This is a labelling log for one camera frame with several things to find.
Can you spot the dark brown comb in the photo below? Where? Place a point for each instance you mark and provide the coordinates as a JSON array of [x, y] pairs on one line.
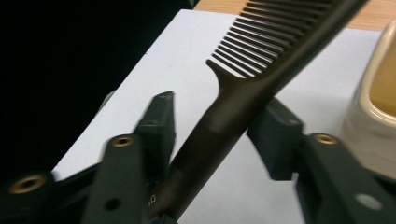
[[224, 124]]

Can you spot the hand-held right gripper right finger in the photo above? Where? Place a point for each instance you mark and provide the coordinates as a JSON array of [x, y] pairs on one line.
[[280, 143]]

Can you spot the cream plastic container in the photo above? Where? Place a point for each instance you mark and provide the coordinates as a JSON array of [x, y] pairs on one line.
[[367, 137]]

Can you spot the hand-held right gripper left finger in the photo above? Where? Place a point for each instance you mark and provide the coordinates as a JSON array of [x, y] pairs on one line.
[[157, 133]]

